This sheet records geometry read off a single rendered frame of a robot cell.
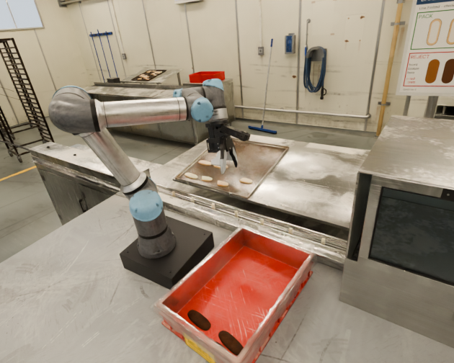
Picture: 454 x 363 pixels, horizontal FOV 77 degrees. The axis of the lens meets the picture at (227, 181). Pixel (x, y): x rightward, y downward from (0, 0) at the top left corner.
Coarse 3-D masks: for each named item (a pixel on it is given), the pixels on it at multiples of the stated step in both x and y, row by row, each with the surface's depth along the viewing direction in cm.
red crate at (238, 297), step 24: (240, 264) 113; (264, 264) 112; (216, 288) 104; (240, 288) 103; (264, 288) 102; (216, 312) 95; (240, 312) 95; (264, 312) 94; (216, 336) 88; (240, 336) 87
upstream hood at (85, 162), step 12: (48, 144) 240; (60, 144) 237; (36, 156) 231; (48, 156) 216; (60, 156) 211; (72, 156) 209; (84, 156) 207; (96, 156) 205; (72, 168) 202; (84, 168) 190; (96, 168) 187; (144, 168) 180; (108, 180) 179
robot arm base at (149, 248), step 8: (168, 232) 112; (144, 240) 108; (152, 240) 108; (160, 240) 109; (168, 240) 112; (144, 248) 110; (152, 248) 109; (160, 248) 110; (168, 248) 112; (144, 256) 111; (152, 256) 110; (160, 256) 111
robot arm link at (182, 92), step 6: (174, 90) 103; (180, 90) 103; (186, 90) 103; (192, 90) 102; (198, 90) 104; (204, 90) 105; (174, 96) 103; (180, 96) 102; (186, 96) 99; (204, 96) 105
